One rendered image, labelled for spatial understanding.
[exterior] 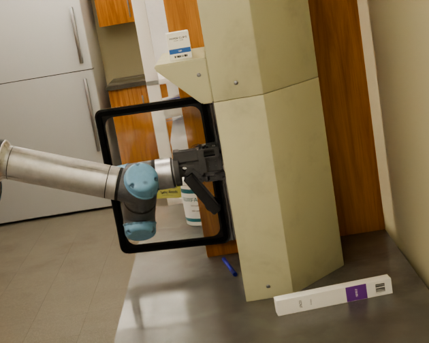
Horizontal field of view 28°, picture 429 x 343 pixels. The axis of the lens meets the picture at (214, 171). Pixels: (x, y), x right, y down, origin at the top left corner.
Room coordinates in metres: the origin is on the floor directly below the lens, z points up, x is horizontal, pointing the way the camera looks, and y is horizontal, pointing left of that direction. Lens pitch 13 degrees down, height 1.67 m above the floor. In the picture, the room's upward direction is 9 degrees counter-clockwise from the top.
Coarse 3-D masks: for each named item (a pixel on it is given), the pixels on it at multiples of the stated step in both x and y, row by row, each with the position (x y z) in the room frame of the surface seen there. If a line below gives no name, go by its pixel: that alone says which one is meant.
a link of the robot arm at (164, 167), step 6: (156, 162) 2.00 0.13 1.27; (162, 162) 1.99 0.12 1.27; (168, 162) 1.99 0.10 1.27; (156, 168) 1.98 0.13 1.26; (162, 168) 1.98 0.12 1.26; (168, 168) 1.98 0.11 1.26; (162, 174) 1.98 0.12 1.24; (168, 174) 1.98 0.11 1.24; (162, 180) 1.98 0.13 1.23; (168, 180) 1.98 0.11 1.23; (174, 180) 1.98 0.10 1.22; (162, 186) 1.99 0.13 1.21; (168, 186) 1.99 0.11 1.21; (174, 186) 1.99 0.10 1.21
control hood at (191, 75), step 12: (192, 48) 2.17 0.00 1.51; (204, 48) 2.11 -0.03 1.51; (168, 60) 1.94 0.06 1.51; (180, 60) 1.89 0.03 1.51; (192, 60) 1.86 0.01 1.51; (204, 60) 1.86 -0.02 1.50; (168, 72) 1.86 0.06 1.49; (180, 72) 1.86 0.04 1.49; (192, 72) 1.86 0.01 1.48; (204, 72) 1.86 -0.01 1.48; (180, 84) 1.86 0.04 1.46; (192, 84) 1.86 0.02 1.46; (204, 84) 1.86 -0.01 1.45; (192, 96) 1.86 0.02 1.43; (204, 96) 1.86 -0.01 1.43
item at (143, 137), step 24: (120, 120) 2.21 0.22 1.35; (144, 120) 2.20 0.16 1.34; (168, 120) 2.19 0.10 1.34; (192, 120) 2.17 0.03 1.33; (120, 144) 2.21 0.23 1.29; (144, 144) 2.20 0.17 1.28; (168, 144) 2.19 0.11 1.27; (192, 144) 2.18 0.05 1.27; (168, 192) 2.19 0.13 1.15; (192, 192) 2.18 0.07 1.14; (168, 216) 2.19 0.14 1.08; (192, 216) 2.18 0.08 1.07; (216, 216) 2.17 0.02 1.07; (144, 240) 2.21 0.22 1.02; (168, 240) 2.20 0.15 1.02
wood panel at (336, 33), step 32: (192, 0) 2.23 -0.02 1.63; (320, 0) 2.22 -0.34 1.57; (352, 0) 2.22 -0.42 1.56; (192, 32) 2.23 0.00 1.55; (320, 32) 2.22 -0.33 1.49; (352, 32) 2.22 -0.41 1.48; (320, 64) 2.22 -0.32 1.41; (352, 64) 2.22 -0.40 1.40; (352, 96) 2.22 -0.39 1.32; (352, 128) 2.22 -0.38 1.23; (352, 160) 2.22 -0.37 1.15; (352, 192) 2.22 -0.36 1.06; (352, 224) 2.22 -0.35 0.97; (384, 224) 2.22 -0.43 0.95
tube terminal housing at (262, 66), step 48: (240, 0) 1.85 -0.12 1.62; (288, 0) 1.94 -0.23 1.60; (240, 48) 1.85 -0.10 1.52; (288, 48) 1.93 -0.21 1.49; (240, 96) 1.86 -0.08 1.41; (288, 96) 1.91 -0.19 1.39; (240, 144) 1.86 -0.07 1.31; (288, 144) 1.89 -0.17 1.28; (240, 192) 1.86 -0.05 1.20; (288, 192) 1.88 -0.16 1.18; (240, 240) 1.86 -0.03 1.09; (288, 240) 1.86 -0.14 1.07; (336, 240) 1.98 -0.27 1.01; (288, 288) 1.85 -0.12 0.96
